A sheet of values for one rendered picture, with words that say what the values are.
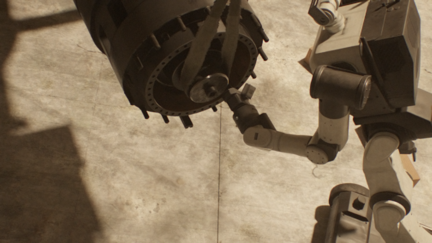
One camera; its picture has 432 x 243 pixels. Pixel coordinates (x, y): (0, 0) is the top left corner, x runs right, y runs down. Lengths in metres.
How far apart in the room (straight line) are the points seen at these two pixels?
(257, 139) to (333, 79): 0.45
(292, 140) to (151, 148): 1.05
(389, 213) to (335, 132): 0.59
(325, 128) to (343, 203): 0.97
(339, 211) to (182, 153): 0.75
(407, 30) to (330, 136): 0.37
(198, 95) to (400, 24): 0.68
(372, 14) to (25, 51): 1.87
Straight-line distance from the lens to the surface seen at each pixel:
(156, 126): 3.22
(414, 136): 2.31
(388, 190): 2.54
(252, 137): 2.28
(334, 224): 2.93
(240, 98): 2.38
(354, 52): 2.01
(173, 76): 2.27
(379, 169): 2.43
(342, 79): 1.92
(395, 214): 2.56
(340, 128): 2.05
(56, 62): 3.41
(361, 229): 2.95
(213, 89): 2.24
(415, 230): 2.78
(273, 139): 2.25
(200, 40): 2.09
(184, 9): 2.13
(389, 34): 2.00
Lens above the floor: 2.49
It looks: 49 degrees down
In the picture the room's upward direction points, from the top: 20 degrees clockwise
